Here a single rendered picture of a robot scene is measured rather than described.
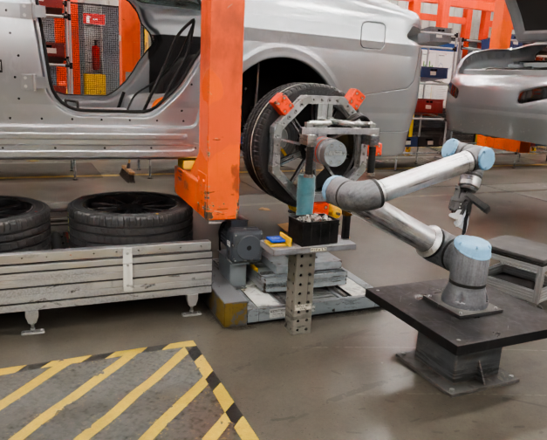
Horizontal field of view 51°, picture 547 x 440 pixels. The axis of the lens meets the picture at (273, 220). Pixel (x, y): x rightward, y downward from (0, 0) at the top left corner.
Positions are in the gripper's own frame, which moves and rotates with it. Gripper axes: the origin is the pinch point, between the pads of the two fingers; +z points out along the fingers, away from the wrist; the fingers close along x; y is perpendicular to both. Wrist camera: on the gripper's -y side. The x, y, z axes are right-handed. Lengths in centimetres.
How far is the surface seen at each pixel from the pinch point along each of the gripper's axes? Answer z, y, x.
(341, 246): 18, 52, -3
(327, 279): 31, 73, -47
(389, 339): 51, 26, -33
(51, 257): 64, 156, 64
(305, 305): 49, 63, -8
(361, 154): -36, 66, -24
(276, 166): -12, 93, 9
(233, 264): 39, 112, -11
